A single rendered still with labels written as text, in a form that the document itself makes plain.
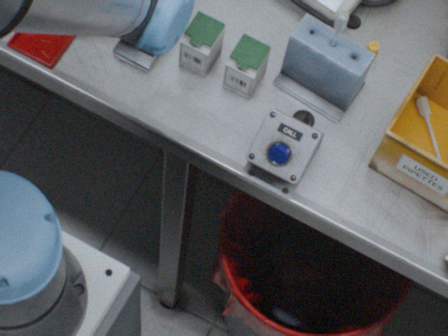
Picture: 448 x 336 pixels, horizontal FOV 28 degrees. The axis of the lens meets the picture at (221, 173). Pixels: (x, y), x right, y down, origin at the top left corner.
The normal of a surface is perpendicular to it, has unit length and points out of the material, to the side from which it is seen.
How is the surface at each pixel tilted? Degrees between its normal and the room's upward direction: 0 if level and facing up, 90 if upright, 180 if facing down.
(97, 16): 97
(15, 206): 7
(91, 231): 0
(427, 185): 90
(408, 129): 0
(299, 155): 30
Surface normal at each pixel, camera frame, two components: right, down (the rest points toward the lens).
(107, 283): 0.09, -0.42
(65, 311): 0.87, 0.30
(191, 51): -0.48, 0.79
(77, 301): 0.97, 0.02
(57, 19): 0.63, 0.78
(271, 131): -0.17, 0.04
